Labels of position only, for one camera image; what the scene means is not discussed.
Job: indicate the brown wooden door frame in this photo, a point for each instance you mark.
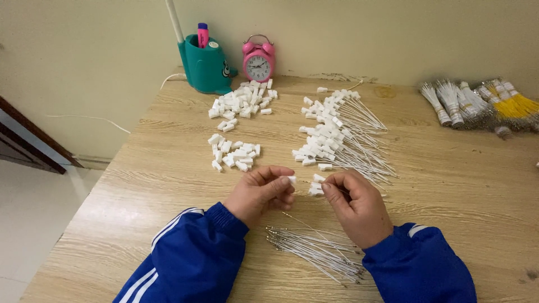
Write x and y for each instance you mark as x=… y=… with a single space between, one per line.
x=29 y=145

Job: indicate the teal desk lamp base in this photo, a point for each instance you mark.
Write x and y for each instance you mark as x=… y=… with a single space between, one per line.
x=205 y=67

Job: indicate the white lamp neck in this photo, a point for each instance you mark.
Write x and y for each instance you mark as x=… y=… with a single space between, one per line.
x=174 y=20

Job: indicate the single white plastic connector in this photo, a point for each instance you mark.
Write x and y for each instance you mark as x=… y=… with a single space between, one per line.
x=292 y=179

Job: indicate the person's right hand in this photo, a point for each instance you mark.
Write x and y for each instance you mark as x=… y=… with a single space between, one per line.
x=362 y=210

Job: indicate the pink highlighter pen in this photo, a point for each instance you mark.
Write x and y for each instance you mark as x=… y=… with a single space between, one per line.
x=203 y=34

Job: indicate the small pile of white connectors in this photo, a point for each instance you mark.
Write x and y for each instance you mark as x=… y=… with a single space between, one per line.
x=233 y=153

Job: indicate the pink twin-bell alarm clock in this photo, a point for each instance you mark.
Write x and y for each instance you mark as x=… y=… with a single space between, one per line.
x=258 y=61

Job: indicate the person's left hand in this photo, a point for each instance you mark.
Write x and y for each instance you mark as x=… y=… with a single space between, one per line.
x=252 y=193

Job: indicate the large pile of white connectors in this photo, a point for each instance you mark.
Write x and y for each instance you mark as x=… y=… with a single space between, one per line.
x=244 y=101

